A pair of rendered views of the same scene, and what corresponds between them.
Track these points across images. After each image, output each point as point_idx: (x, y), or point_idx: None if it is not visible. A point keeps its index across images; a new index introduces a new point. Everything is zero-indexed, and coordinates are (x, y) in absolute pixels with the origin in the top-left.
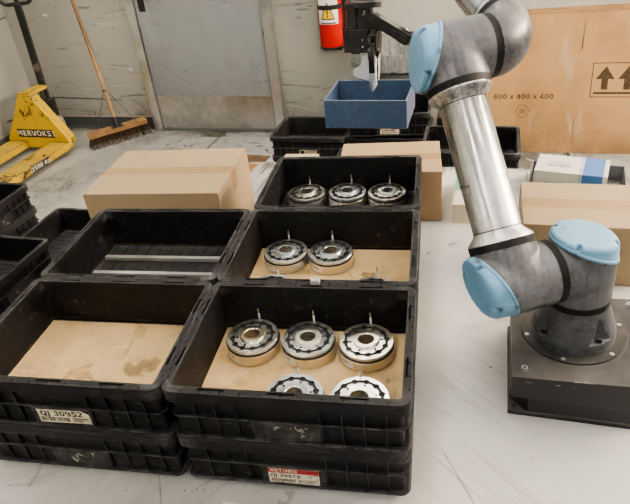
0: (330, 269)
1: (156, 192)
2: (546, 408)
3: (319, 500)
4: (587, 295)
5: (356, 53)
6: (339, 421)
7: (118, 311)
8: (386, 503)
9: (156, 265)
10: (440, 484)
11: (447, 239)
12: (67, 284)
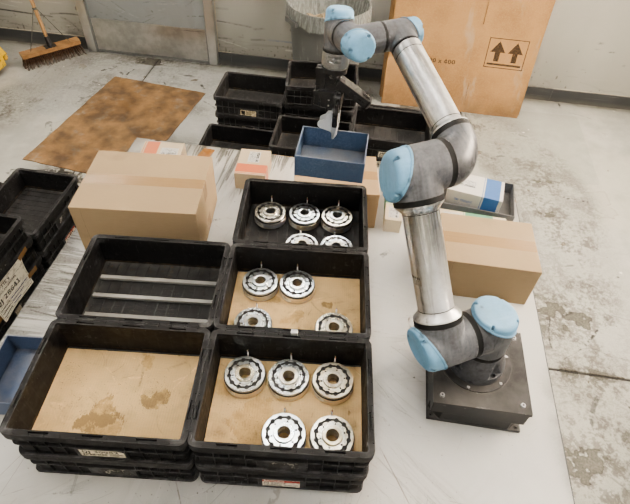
0: (297, 300)
1: (138, 209)
2: (453, 417)
3: (298, 497)
4: (492, 353)
5: (322, 110)
6: (321, 460)
7: (127, 344)
8: (345, 497)
9: (148, 287)
10: (381, 480)
11: (379, 249)
12: (82, 326)
